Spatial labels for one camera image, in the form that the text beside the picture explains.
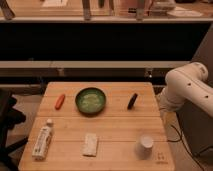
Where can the white ceramic cup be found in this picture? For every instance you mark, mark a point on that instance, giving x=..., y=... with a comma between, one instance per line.
x=144, y=146

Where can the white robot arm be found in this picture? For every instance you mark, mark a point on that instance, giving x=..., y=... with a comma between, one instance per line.
x=187, y=83

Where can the white eraser block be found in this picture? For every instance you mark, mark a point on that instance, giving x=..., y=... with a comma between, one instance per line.
x=90, y=145

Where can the green bowl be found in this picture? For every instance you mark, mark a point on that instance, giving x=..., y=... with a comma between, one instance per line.
x=90, y=101

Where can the black oval object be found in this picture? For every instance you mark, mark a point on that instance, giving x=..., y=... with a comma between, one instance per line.
x=132, y=101

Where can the orange carrot toy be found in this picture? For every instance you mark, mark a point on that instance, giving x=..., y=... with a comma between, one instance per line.
x=59, y=102

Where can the white tube bottle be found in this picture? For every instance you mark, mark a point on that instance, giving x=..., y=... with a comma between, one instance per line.
x=43, y=140

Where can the black office chair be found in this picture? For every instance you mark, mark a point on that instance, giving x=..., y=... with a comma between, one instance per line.
x=9, y=117

